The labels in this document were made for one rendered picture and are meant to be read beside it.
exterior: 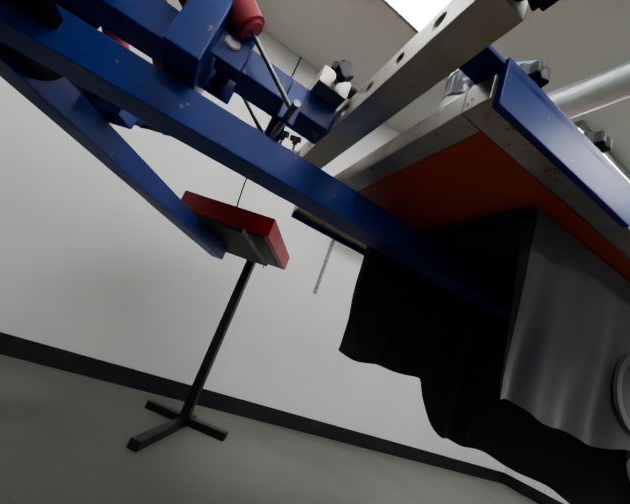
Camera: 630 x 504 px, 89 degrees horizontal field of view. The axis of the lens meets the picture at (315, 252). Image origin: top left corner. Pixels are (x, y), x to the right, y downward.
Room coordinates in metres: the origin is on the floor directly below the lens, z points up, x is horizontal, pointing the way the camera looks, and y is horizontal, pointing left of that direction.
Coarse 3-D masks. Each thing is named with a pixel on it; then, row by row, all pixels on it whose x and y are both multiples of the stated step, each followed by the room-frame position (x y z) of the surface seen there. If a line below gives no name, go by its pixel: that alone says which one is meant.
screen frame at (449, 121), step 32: (480, 96) 0.30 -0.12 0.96; (416, 128) 0.40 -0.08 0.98; (448, 128) 0.35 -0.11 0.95; (480, 128) 0.33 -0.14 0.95; (512, 128) 0.31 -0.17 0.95; (384, 160) 0.46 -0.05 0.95; (416, 160) 0.43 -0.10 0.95; (544, 160) 0.34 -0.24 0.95; (576, 192) 0.37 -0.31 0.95; (320, 224) 0.84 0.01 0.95; (608, 224) 0.41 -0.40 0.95
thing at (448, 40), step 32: (480, 0) 0.22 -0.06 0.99; (512, 0) 0.22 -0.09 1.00; (448, 32) 0.26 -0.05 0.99; (480, 32) 0.25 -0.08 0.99; (416, 64) 0.31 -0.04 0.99; (448, 64) 0.30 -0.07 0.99; (384, 96) 0.37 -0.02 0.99; (416, 96) 0.35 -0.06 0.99; (352, 128) 0.46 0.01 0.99; (320, 160) 0.59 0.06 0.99
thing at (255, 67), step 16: (256, 64) 0.44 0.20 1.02; (272, 64) 0.44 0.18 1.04; (240, 80) 0.45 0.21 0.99; (256, 80) 0.44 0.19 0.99; (272, 80) 0.45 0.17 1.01; (288, 80) 0.46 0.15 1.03; (256, 96) 0.47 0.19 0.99; (272, 96) 0.46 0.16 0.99; (272, 112) 0.50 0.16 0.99; (304, 112) 0.47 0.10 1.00; (320, 112) 0.48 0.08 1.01; (304, 128) 0.51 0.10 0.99; (320, 128) 0.49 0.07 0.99
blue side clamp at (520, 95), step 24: (504, 72) 0.28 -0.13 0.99; (504, 96) 0.28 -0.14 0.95; (528, 96) 0.29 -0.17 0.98; (528, 120) 0.29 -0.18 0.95; (552, 120) 0.31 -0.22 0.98; (552, 144) 0.31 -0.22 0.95; (576, 144) 0.33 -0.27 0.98; (576, 168) 0.33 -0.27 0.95; (600, 168) 0.35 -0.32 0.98; (600, 192) 0.35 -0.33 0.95; (624, 192) 0.38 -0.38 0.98; (624, 216) 0.38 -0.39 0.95
